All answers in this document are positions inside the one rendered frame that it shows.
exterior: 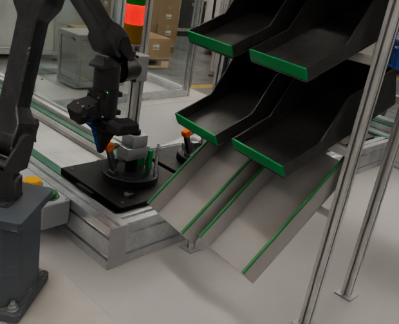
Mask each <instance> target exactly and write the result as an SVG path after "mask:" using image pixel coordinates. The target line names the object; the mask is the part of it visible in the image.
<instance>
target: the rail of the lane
mask: <svg viewBox="0 0 399 324"><path fill-rule="evenodd" d="M27 169H29V170H30V171H32V172H33V173H34V174H35V175H37V176H39V177H40V178H41V179H42V180H44V181H45V182H47V183H48V184H49V185H50V186H52V187H53V188H54V189H56V190H57V191H59V192H60V193H61V194H62V195H64V196H65V197H67V198H68V199H69V200H70V213H69V222H68V223H66V224H62V225H59V226H55V228H56V229H57V230H59V231H60V232H61V233H62V234H63V235H64V236H66V237H67V238H68V239H70V240H71V241H72V242H73V243H74V244H75V245H77V246H78V247H79V248H80V249H81V250H83V251H84V252H85V253H86V254H87V255H89V256H90V257H91V258H92V259H93V260H95V261H96V262H97V263H98V264H100V265H101V266H102V267H103V268H104V269H105V270H110V269H112V268H114V267H118V266H120V265H122V264H124V258H125V249H126V242H127V232H128V226H129V224H128V223H127V222H126V221H124V220H122V219H121V218H120V217H118V216H117V215H115V214H114V213H113V212H111V211H109V210H108V209H107V208H105V207H104V206H102V205H101V204H100V203H98V202H97V201H96V200H94V192H92V191H91V190H90V189H88V188H86V187H85V186H84V185H82V184H80V183H77V185H76V186H74V185H73V184H71V183H70V182H69V181H67V180H65V179H64V178H63V177H61V176H60V175H59V174H57V173H56V172H54V171H53V170H52V169H50V168H48V167H47V166H46V165H44V164H43V163H41V162H40V161H39V160H37V159H35V158H34V157H33V156H30V160H29V163H28V167H27Z"/></svg>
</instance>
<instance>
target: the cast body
mask: <svg viewBox="0 0 399 324"><path fill-rule="evenodd" d="M147 140H148V135H147V134H145V133H143V132H141V130H140V129H139V130H138V133H137V134H129V135H125V136H122V143H121V144H119V145H120V146H119V147H118V148H117V152H116V155H117V156H119V157H120V158H122V159H124V160H126V161H132V160H136V159H142V158H147V155H148V150H149V149H150V146H148V145H147Z"/></svg>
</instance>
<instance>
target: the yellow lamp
mask: <svg viewBox="0 0 399 324"><path fill-rule="evenodd" d="M124 30H125V31H126V32H127V34H128V36H129V40H130V43H131V44H135V45H139V44H141V43H142V32H143V25H142V26H138V25H132V24H127V23H124Z"/></svg>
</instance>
